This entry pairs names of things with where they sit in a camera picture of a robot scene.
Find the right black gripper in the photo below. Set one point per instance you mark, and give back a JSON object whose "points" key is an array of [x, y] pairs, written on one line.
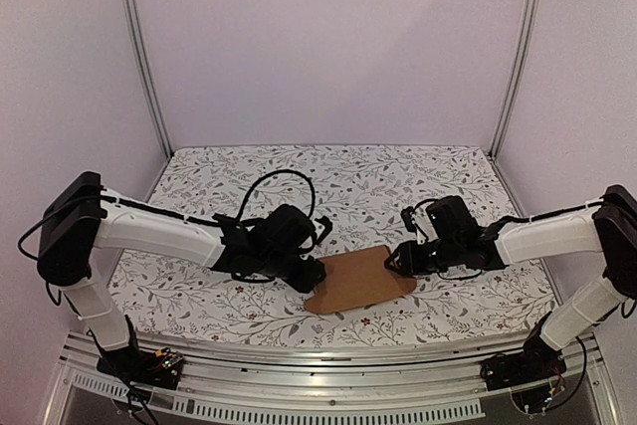
{"points": [[411, 258]]}

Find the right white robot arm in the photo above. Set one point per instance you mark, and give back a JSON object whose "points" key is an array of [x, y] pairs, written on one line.
{"points": [[605, 225]]}

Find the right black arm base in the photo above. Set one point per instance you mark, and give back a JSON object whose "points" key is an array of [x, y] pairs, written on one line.
{"points": [[536, 361]]}

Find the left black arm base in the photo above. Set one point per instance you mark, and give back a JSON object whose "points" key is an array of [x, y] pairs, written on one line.
{"points": [[130, 364]]}

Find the brown cardboard paper box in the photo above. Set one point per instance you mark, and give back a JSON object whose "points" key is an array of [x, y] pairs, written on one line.
{"points": [[355, 280]]}

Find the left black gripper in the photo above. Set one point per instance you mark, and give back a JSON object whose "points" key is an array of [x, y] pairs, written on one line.
{"points": [[306, 282]]}

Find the right aluminium frame post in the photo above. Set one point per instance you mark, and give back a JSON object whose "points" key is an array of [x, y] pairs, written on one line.
{"points": [[514, 83]]}

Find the left aluminium frame post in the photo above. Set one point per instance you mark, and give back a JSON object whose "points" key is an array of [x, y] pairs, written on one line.
{"points": [[143, 66]]}

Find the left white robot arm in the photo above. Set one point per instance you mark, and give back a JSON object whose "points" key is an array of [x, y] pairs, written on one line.
{"points": [[88, 216]]}

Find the aluminium frame post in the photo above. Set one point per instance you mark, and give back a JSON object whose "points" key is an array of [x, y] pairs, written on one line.
{"points": [[143, 66], [514, 83]]}

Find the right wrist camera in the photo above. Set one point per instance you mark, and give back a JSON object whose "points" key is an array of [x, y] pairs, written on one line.
{"points": [[408, 217]]}

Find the aluminium front rail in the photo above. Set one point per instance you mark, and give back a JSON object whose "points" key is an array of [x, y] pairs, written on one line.
{"points": [[437, 383]]}

